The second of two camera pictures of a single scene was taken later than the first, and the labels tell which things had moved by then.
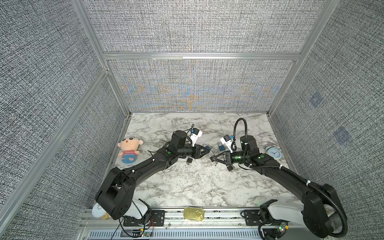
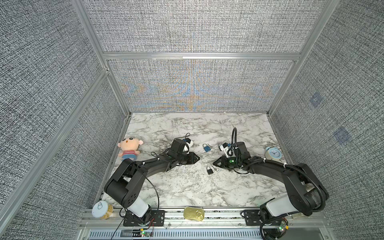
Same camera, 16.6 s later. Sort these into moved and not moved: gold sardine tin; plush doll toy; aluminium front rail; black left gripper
Moved: black left gripper
Not moved: aluminium front rail; plush doll toy; gold sardine tin
